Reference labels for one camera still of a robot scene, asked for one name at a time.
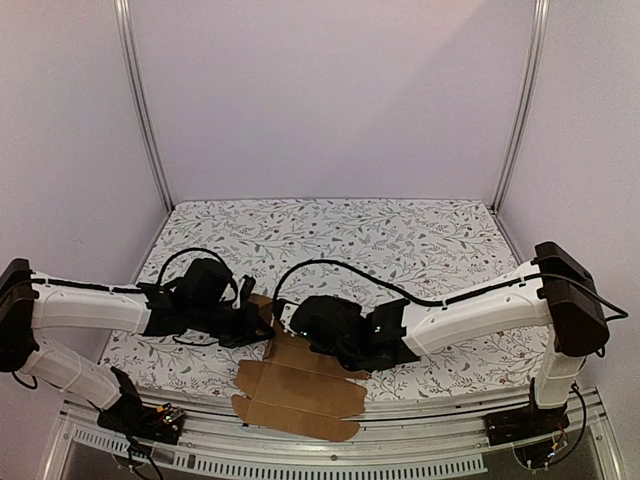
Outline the left aluminium frame post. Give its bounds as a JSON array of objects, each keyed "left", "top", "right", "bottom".
[{"left": 113, "top": 0, "right": 175, "bottom": 213}]

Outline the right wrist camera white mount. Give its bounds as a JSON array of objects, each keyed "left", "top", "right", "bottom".
[{"left": 272, "top": 299, "right": 299, "bottom": 338}]

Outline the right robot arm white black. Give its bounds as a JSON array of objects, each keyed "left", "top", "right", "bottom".
[{"left": 280, "top": 242, "right": 610, "bottom": 436}]

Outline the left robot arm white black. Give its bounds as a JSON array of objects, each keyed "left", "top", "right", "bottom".
[{"left": 1, "top": 258, "right": 275, "bottom": 434}]

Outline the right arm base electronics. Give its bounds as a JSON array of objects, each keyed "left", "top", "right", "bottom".
[{"left": 483, "top": 400, "right": 569, "bottom": 470}]

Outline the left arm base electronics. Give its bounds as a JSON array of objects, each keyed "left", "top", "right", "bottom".
[{"left": 97, "top": 367, "right": 186, "bottom": 445}]

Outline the aluminium frame post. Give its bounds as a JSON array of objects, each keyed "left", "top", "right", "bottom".
[
  {"left": 490, "top": 0, "right": 550, "bottom": 217},
  {"left": 113, "top": 0, "right": 175, "bottom": 213}
]

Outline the aluminium front rail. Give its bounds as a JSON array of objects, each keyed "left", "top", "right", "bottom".
[{"left": 39, "top": 388, "right": 626, "bottom": 479}]

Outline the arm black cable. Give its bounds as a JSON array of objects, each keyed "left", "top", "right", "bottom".
[
  {"left": 273, "top": 258, "right": 630, "bottom": 331},
  {"left": 29, "top": 247, "right": 241, "bottom": 304}
]

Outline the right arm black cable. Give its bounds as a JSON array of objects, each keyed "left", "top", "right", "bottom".
[{"left": 273, "top": 258, "right": 630, "bottom": 331}]

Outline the right aluminium frame post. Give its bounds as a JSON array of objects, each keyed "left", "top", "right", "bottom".
[{"left": 490, "top": 0, "right": 550, "bottom": 217}]

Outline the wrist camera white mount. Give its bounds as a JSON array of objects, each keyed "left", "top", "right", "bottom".
[
  {"left": 272, "top": 299, "right": 299, "bottom": 338},
  {"left": 234, "top": 275, "right": 256, "bottom": 309}
]

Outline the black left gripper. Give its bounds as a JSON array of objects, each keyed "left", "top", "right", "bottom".
[{"left": 189, "top": 301, "right": 276, "bottom": 350}]

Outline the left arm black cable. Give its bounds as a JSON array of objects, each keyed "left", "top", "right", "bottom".
[{"left": 29, "top": 247, "right": 241, "bottom": 304}]

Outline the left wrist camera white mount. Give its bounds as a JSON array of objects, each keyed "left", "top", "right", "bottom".
[{"left": 234, "top": 275, "right": 256, "bottom": 309}]

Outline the floral patterned table mat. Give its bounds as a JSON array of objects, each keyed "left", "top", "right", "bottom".
[{"left": 98, "top": 198, "right": 568, "bottom": 403}]

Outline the brown cardboard box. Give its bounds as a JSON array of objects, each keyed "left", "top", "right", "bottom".
[{"left": 231, "top": 323, "right": 370, "bottom": 442}]

